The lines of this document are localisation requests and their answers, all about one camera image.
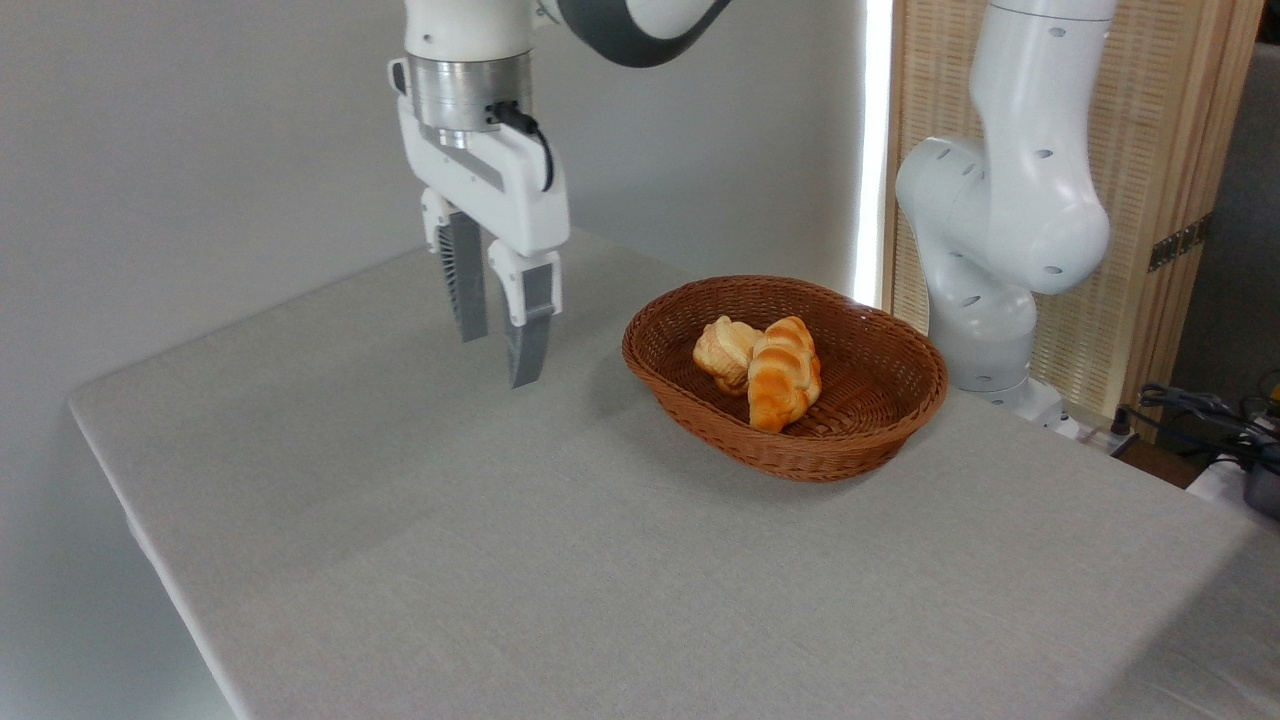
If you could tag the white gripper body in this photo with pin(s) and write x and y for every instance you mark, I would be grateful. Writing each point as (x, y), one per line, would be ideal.
(520, 200)

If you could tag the braided golden bread loaf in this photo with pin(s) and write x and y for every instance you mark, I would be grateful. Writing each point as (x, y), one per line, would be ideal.
(782, 375)

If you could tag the brown wicker oval basket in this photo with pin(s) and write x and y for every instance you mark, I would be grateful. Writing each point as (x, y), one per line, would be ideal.
(870, 420)

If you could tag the grey tablecloth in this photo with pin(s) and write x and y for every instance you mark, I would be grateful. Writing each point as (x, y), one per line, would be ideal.
(600, 560)

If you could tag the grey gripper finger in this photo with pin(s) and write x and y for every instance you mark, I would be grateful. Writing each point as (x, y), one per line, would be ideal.
(465, 280)
(530, 330)

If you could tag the black metal screen hinge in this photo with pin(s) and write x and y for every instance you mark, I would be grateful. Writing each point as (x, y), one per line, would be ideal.
(1180, 242)

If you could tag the small pale bread bun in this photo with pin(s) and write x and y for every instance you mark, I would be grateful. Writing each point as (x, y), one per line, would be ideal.
(722, 350)

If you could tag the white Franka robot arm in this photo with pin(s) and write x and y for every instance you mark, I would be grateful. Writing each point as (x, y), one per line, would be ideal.
(1010, 200)

